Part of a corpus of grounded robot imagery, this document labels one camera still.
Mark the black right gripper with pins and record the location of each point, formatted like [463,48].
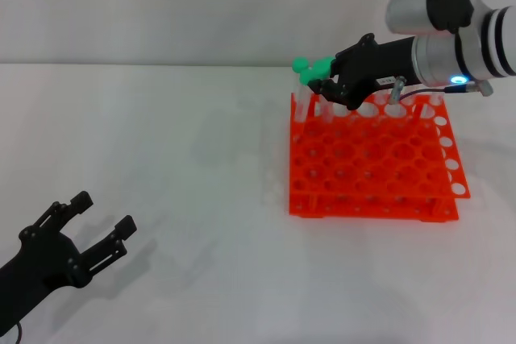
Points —
[371,66]

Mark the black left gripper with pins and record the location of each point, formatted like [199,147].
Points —
[36,263]

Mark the orange plastic test tube rack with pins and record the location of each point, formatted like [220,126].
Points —
[363,158]

